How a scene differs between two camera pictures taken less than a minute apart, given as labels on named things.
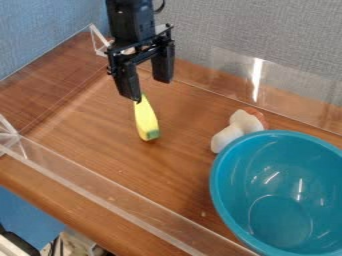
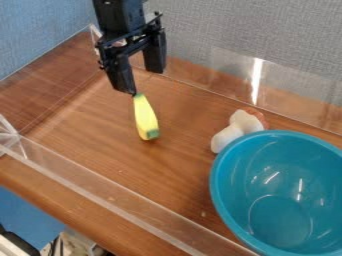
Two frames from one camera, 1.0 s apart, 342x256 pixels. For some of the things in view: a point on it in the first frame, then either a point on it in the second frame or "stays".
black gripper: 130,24 → 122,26
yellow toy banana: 145,120 stays
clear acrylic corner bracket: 100,43 stays
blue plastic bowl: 275,189 stays
